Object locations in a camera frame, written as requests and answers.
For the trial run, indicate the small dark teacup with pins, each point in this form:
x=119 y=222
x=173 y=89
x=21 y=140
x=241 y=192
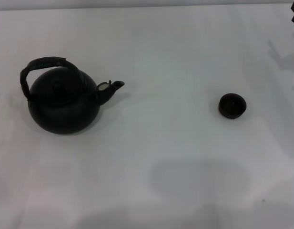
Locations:
x=232 y=106

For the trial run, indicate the black teapot lid with knob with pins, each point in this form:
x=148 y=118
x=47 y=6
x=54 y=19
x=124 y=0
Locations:
x=58 y=91

